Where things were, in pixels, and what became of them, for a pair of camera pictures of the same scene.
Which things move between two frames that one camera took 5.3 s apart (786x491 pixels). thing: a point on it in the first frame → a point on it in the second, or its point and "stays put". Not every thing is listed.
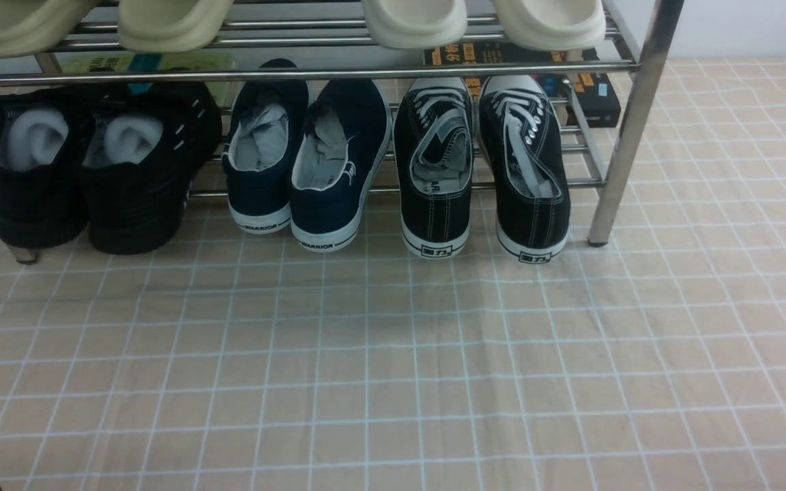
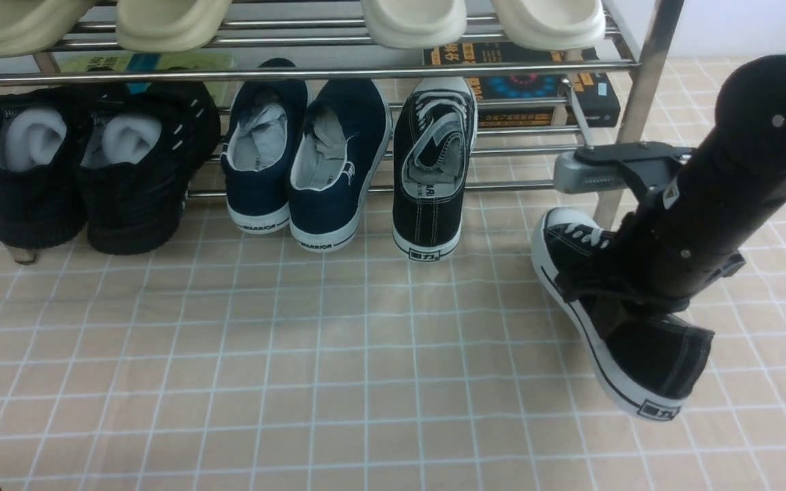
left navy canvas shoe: x=265 y=124 stays put
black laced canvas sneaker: x=528 y=166 → x=653 y=360
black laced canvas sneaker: x=433 y=137 stays put
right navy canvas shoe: x=346 y=132 stays put
